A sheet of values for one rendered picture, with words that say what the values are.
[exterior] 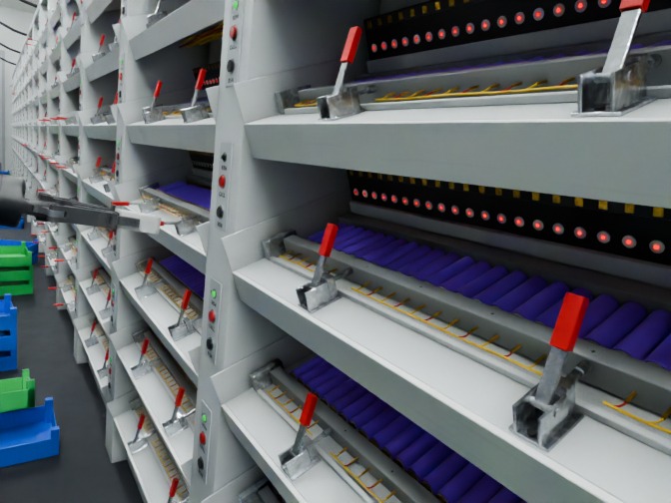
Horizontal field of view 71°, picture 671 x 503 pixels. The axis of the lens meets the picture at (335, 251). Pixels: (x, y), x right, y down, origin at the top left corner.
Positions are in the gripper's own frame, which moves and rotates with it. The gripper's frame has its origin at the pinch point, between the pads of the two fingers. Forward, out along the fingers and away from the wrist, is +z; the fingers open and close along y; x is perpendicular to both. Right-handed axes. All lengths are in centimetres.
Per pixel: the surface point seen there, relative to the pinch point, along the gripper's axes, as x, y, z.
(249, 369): -15.8, 25.7, 12.7
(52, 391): -76, -94, 7
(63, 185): -11, -185, 10
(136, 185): 3.8, -44.4, 9.4
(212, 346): -13.9, 21.5, 8.2
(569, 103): 20, 66, 8
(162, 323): -20.7, -8.2, 10.5
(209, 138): 16.0, 11.3, 5.2
